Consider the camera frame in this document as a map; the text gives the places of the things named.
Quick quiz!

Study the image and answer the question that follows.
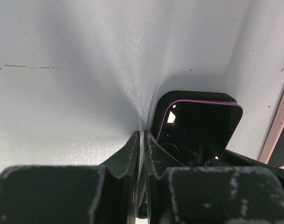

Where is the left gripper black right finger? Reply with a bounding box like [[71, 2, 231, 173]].
[[144, 131, 284, 224]]

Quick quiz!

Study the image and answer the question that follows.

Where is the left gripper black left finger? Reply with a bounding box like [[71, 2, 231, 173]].
[[0, 131, 140, 224]]

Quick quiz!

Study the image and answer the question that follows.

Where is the small black phone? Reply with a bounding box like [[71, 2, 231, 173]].
[[137, 100, 243, 218]]

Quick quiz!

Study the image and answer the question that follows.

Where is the black phone case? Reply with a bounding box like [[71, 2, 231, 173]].
[[151, 91, 237, 139]]

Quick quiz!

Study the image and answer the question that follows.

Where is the pink phone case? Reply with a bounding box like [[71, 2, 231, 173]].
[[258, 90, 284, 164]]

